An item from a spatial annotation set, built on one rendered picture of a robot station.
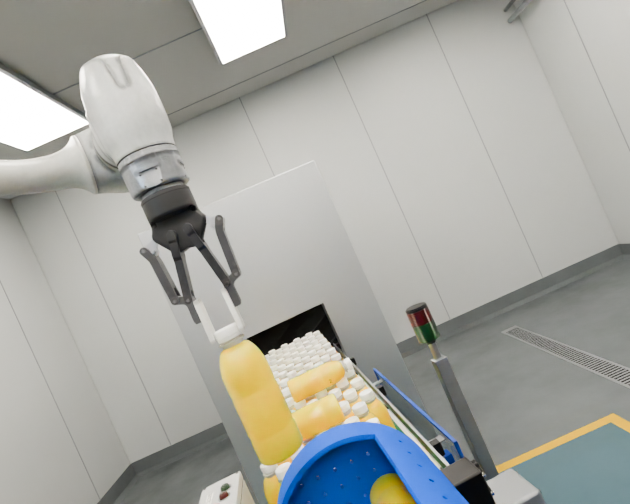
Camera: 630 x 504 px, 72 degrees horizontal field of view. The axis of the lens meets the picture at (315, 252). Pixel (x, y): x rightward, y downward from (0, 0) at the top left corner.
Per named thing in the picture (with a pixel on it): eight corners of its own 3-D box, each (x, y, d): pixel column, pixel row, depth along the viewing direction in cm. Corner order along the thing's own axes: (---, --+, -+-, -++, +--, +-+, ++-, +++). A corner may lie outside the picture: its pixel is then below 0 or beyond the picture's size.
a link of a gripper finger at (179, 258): (175, 229, 63) (165, 231, 63) (191, 304, 63) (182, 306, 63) (181, 230, 67) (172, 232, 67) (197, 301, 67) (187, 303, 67)
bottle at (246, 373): (311, 433, 67) (260, 324, 67) (286, 463, 61) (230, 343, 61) (278, 439, 71) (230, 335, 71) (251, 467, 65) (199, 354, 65)
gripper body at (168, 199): (128, 201, 61) (156, 261, 61) (184, 177, 62) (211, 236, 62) (144, 206, 68) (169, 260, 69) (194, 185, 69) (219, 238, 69)
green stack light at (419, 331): (423, 345, 119) (416, 329, 119) (415, 341, 125) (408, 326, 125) (444, 335, 119) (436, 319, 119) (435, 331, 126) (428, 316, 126)
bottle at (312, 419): (342, 415, 103) (271, 451, 101) (346, 423, 109) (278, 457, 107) (330, 389, 107) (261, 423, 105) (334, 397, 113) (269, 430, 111)
